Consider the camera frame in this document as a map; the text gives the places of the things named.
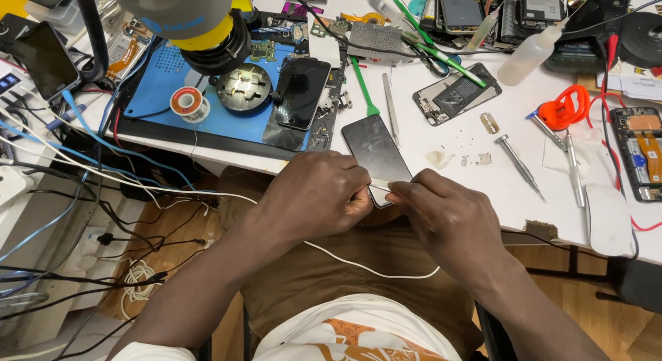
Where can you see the person's left hand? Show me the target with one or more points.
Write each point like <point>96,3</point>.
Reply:
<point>310,195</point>

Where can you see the person's right hand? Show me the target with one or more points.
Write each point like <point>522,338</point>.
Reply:
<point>450,221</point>

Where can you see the black smartphone with smudged screen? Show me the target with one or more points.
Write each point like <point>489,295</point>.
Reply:
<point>375,149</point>

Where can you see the black glass screen piece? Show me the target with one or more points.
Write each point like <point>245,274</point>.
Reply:
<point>282,136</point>

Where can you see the small metal phone part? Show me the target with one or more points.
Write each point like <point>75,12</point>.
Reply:
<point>484,159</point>

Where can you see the person's brown trousers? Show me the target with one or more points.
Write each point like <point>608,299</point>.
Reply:
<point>320,278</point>

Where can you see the silver precision screwdriver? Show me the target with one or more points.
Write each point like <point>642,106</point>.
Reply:
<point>517,164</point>

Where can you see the glossy black smartphone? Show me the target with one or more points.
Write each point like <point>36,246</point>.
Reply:
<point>302,92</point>

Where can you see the razor blade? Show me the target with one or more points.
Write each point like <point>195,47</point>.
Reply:
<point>489,123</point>

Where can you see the green plastic pry tool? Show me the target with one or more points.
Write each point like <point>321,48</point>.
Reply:
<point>364,89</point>

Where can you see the silver metal tweezers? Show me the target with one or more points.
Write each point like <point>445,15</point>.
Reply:
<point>391,107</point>

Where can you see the white tissue paper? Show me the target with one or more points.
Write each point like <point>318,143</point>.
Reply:
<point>556,156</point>

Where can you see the round metal board holder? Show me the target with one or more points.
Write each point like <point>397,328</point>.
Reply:
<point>243,89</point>

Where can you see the opened phone with black battery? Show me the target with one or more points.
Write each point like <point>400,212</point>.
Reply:
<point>457,94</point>

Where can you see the blue-capped silver screwdriver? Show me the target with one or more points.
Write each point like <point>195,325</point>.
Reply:
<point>548,131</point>

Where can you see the slim silver screwdriver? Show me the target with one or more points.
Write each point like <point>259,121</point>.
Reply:
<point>575,169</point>

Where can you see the person's white printed shirt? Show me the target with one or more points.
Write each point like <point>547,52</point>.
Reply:
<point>357,330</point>

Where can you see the green circuit board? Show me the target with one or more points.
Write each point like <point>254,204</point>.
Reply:
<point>262,50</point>

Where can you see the green toothbrush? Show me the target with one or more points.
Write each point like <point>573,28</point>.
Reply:
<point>450,62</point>

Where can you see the orange suction cup tool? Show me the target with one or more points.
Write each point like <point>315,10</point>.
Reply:
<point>565,108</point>

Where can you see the perforated grey metal plate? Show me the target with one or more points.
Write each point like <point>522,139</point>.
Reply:
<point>375,41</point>

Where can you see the white squeeze bottle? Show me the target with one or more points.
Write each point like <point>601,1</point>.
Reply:
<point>527,53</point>

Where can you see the blue silicone repair mat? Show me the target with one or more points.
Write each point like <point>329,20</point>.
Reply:
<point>155,87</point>

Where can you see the opened phone with orange flex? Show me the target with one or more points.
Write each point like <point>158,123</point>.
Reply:
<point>639,154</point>

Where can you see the green plastic stick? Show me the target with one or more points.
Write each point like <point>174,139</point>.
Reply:
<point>412,19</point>

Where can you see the yellow and grey microscope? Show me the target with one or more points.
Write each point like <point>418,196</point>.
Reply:
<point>191,19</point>

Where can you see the pile of disassembled phones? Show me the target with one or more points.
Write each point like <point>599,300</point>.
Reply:
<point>460,9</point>

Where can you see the black round device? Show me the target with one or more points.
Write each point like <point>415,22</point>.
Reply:
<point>641,38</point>

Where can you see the white power strip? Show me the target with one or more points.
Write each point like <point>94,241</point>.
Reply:
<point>13,185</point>

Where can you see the black tablet on stand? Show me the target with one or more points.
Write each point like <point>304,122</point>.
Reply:
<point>44,58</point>

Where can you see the white device with blue display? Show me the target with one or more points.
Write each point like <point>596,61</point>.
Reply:
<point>13,84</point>

